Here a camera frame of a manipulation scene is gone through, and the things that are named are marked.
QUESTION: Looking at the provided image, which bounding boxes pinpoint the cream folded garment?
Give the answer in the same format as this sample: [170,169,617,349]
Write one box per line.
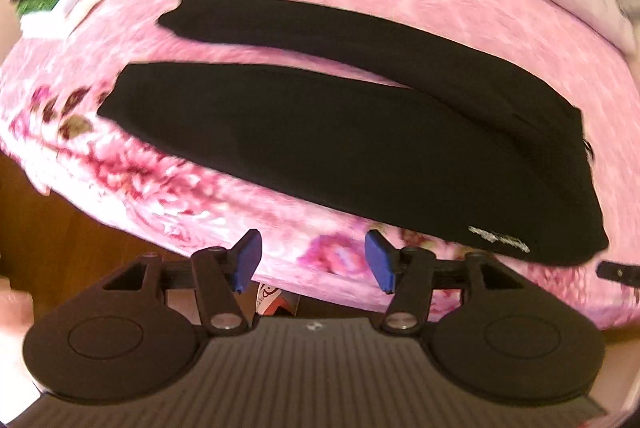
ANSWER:
[20,0,102,40]

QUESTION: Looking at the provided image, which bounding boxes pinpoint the pink floral blanket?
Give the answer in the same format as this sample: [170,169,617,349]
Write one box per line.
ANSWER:
[1,0,639,328]

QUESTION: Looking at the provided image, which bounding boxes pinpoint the black trousers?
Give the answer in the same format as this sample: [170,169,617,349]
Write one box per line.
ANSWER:
[99,0,608,266]

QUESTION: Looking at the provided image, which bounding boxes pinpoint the red white slipper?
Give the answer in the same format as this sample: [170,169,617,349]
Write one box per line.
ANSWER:
[255,283,300,317]

